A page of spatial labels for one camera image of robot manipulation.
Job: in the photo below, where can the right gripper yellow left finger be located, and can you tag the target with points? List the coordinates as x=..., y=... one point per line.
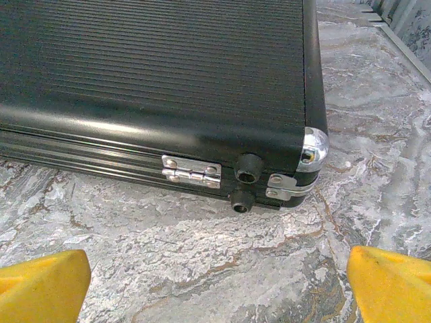
x=40, y=289

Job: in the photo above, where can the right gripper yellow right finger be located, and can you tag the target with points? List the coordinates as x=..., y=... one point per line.
x=394, y=289

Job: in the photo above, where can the black ribbed aluminium case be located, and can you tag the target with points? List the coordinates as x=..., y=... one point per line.
x=151, y=84

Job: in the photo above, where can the aluminium enclosure frame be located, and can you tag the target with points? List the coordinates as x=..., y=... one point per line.
x=400, y=42

